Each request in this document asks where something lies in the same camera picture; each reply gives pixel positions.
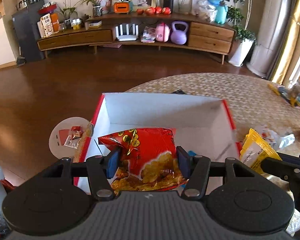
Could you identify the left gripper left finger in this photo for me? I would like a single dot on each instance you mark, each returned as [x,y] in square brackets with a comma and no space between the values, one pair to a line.
[100,169]

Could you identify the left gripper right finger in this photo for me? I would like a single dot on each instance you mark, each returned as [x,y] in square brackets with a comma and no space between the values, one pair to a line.
[196,170]

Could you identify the white red drink pouch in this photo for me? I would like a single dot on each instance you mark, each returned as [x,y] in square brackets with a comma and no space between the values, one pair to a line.
[267,134]

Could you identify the yellow snack packet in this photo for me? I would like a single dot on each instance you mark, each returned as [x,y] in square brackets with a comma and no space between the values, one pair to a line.
[254,150]

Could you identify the red chips bag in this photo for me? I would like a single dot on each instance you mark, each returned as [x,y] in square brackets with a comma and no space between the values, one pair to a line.
[148,160]

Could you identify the blue snack bag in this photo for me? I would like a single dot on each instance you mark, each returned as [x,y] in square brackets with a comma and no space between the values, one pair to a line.
[192,154]

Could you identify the white snack wrapper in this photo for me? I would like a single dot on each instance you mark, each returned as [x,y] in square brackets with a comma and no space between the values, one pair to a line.
[283,141]

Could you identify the red cardboard box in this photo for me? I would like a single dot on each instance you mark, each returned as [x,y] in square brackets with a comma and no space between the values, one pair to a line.
[203,125]

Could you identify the white round stool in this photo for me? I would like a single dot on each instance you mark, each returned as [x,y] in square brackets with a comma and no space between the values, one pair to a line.
[60,134]

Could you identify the glass cup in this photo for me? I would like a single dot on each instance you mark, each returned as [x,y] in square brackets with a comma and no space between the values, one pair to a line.
[293,93]

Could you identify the small yellow wrapper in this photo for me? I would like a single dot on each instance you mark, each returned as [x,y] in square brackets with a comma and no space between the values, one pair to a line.
[274,88]

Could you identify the purple kettlebell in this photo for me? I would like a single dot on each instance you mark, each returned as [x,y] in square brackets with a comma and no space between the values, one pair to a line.
[179,37]

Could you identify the white router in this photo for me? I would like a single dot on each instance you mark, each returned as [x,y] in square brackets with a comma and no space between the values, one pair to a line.
[127,32]

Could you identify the stack of booklets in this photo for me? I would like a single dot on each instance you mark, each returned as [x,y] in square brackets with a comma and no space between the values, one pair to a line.
[149,35]

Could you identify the wooden tv cabinet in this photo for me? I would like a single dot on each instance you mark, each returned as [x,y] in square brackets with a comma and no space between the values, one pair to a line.
[201,35]

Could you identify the teal water jug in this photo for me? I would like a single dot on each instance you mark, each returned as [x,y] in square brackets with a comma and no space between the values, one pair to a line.
[222,10]

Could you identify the clear plastic bag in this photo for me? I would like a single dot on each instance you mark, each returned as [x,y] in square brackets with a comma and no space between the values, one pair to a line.
[205,10]

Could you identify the orange radio box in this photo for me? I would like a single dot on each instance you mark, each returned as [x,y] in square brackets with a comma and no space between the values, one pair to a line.
[122,7]

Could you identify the red apples row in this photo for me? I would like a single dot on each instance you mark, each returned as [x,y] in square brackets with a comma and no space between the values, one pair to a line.
[154,11]

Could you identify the black side cabinet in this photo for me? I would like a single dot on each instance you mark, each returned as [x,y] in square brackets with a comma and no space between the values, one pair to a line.
[26,29]

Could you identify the gold curtain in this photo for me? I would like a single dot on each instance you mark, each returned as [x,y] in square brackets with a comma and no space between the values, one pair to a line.
[282,61]

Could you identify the black speaker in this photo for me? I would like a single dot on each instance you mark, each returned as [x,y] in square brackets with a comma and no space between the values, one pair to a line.
[168,4]

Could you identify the white standing air conditioner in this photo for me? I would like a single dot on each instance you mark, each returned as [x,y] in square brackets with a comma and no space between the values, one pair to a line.
[270,36]

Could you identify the framed photo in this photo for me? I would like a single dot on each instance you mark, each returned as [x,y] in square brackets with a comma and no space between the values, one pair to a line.
[142,0]

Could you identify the potted green tree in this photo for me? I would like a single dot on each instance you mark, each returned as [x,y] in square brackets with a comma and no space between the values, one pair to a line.
[244,37]

